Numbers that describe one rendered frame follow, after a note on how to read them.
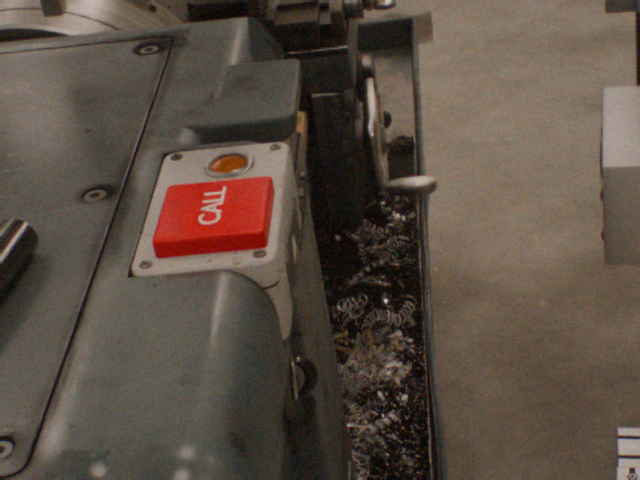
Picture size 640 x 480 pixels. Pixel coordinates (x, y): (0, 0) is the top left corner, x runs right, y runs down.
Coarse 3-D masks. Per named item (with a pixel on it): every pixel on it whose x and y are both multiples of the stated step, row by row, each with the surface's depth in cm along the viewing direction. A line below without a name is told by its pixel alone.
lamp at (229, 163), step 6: (228, 156) 75; (234, 156) 75; (240, 156) 75; (216, 162) 75; (222, 162) 75; (228, 162) 75; (234, 162) 75; (240, 162) 75; (216, 168) 74; (222, 168) 74; (228, 168) 74; (234, 168) 74
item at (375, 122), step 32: (320, 96) 174; (352, 96) 175; (320, 128) 176; (352, 128) 180; (384, 128) 186; (352, 160) 180; (384, 160) 194; (352, 192) 182; (384, 192) 183; (352, 224) 184
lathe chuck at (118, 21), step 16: (0, 0) 110; (16, 0) 109; (32, 0) 109; (80, 0) 110; (96, 0) 111; (112, 0) 112; (96, 16) 108; (112, 16) 109; (128, 16) 111; (144, 16) 112; (160, 16) 114; (176, 16) 116
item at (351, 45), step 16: (352, 32) 179; (288, 48) 172; (304, 48) 172; (320, 48) 171; (336, 48) 170; (352, 48) 176; (304, 64) 172; (320, 64) 172; (336, 64) 171; (352, 64) 173; (304, 80) 173; (320, 80) 173; (336, 80) 173; (352, 80) 173
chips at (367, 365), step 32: (320, 224) 207; (384, 224) 202; (416, 224) 203; (320, 256) 199; (352, 256) 198; (384, 256) 195; (416, 256) 195; (352, 288) 190; (384, 288) 189; (416, 288) 188; (352, 320) 183; (384, 320) 182; (416, 320) 181; (352, 352) 170; (384, 352) 172; (416, 352) 174; (352, 384) 163; (384, 384) 162; (416, 384) 168; (352, 416) 158; (384, 416) 158; (416, 416) 159; (352, 448) 154; (384, 448) 152; (416, 448) 155
